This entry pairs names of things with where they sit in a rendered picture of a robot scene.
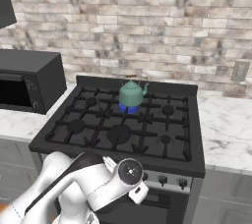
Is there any teal kettle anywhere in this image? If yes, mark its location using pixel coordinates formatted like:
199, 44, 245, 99
117, 74, 151, 108

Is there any blue burner flame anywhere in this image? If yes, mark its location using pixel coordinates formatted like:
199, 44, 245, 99
118, 102, 139, 115

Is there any black gas stove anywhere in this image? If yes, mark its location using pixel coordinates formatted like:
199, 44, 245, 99
29, 75, 207, 224

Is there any black microwave oven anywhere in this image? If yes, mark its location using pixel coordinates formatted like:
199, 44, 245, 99
0, 48, 68, 115

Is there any black oven door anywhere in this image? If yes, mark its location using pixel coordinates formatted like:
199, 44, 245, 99
96, 187, 195, 224

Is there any grey drawer front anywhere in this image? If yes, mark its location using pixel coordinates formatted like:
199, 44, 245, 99
198, 168, 252, 201
0, 138, 37, 167
0, 163, 43, 202

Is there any grey cupboard door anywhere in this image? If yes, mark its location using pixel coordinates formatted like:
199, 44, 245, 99
192, 196, 252, 224

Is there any grey wall outlet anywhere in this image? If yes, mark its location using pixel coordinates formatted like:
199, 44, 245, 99
230, 60, 251, 83

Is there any dark wall cupboard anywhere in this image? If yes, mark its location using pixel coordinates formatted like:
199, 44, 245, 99
0, 0, 18, 29

